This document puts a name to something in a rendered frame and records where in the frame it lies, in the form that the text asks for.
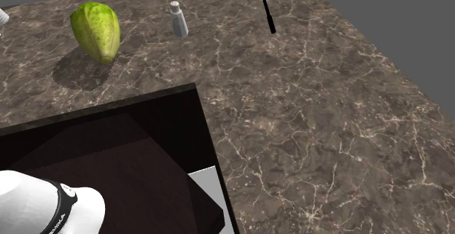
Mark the grey salt shaker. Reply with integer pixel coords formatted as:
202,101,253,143
169,0,190,39

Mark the green romaine lettuce head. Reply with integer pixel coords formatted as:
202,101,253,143
69,1,122,66

